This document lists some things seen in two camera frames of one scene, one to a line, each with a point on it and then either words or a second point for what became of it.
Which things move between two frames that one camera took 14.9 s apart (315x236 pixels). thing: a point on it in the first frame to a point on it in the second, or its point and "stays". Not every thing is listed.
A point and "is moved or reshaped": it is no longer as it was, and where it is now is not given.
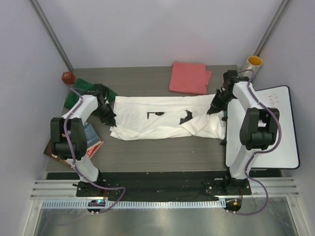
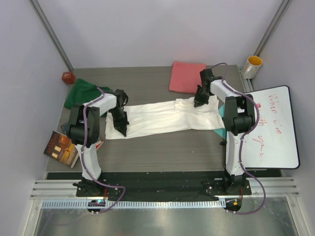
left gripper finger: (113, 122) to (123, 130)
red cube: (68, 77) stays
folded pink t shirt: (189, 77) stays
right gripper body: (220, 100) to (201, 94)
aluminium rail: (51, 189) stays
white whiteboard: (285, 154) stays
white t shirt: (157, 117) is moved or reshaped
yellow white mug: (253, 63) stays
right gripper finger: (213, 109) to (200, 102)
